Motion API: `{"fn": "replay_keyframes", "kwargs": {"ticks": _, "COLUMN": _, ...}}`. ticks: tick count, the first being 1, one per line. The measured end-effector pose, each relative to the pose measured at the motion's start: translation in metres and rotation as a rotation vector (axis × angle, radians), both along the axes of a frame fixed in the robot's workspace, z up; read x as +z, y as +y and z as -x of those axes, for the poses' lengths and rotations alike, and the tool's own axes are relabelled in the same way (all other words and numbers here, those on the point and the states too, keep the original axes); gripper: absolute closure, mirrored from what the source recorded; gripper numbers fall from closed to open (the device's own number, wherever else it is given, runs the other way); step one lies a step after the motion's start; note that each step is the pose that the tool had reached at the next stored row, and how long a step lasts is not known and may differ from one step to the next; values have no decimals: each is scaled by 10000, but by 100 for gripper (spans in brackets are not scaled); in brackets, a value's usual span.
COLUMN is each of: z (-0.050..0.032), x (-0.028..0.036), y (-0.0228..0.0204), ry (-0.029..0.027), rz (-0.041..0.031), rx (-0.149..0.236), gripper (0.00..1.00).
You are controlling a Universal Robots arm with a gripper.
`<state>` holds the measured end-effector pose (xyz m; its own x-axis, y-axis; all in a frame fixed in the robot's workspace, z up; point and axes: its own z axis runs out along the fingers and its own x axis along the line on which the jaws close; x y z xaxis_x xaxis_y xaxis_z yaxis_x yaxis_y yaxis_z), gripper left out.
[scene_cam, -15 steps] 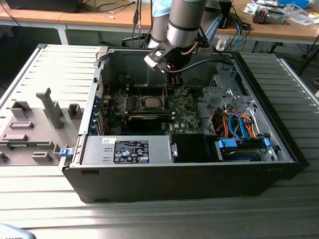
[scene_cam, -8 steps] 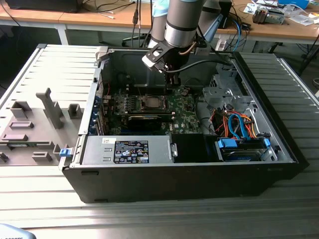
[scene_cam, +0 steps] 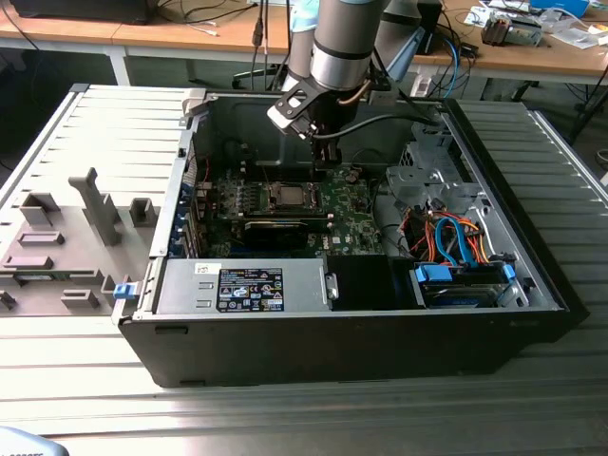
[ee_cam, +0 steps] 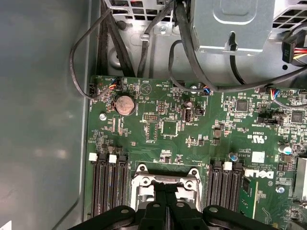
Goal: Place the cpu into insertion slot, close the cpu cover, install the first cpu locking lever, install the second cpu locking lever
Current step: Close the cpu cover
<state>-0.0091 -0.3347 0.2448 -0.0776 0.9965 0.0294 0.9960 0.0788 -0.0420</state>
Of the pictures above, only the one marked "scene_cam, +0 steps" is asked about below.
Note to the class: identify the white camera with black bracket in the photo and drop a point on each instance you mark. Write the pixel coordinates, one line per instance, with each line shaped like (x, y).
(280, 116)

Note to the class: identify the green motherboard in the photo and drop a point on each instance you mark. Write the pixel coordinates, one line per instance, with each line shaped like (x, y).
(351, 223)

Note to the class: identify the copper coloured tube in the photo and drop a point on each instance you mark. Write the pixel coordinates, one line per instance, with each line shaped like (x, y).
(354, 95)

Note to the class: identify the silver power supply black label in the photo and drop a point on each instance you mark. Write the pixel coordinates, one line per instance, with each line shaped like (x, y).
(185, 285)

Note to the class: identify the black pc case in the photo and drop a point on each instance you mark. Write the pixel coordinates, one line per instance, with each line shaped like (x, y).
(332, 351)

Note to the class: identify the copper fin cpu cooler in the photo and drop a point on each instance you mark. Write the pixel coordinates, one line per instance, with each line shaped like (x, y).
(495, 29)

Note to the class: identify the thin metal locking lever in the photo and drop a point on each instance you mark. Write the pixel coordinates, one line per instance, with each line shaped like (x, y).
(265, 172)

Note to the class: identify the small white camera box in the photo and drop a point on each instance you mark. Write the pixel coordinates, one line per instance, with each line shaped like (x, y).
(380, 95)

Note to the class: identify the black device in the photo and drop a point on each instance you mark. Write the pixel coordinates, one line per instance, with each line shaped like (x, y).
(81, 9)

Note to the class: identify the grey rounded device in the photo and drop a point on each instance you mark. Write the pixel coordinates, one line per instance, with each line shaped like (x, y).
(24, 444)

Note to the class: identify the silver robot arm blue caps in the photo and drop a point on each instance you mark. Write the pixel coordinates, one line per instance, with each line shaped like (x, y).
(339, 52)

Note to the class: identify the grey optical drive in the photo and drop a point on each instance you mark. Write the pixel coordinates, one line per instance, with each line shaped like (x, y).
(525, 31)

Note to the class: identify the cpu socket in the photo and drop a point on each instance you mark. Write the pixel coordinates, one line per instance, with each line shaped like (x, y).
(285, 208)

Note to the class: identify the blue box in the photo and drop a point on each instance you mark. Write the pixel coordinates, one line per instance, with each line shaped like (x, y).
(560, 5)

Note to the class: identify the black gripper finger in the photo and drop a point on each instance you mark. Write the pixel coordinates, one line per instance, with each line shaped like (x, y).
(335, 153)
(320, 152)

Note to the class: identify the black graphics card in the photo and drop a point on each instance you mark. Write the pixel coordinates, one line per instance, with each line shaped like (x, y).
(275, 235)

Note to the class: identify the green RAM stick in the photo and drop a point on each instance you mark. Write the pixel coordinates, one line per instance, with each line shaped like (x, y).
(285, 219)

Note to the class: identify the round coin battery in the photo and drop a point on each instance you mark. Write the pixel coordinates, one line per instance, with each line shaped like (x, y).
(351, 176)

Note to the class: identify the silver metal drive cage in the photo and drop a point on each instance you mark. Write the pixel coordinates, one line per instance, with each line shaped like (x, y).
(413, 180)

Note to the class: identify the grey parts rack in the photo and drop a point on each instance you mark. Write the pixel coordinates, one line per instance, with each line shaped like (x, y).
(71, 247)

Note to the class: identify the clear plastic bag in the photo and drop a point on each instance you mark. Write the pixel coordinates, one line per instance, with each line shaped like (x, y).
(577, 38)

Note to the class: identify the wooden desk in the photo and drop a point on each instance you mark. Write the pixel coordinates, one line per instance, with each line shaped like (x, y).
(142, 35)

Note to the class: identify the black box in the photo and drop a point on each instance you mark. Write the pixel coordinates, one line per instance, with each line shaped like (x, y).
(431, 28)

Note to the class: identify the blue case latch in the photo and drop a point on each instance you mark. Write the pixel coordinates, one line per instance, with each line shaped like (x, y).
(124, 291)

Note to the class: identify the hard disk in blue carrier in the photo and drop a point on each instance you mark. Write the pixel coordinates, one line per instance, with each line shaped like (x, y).
(451, 297)

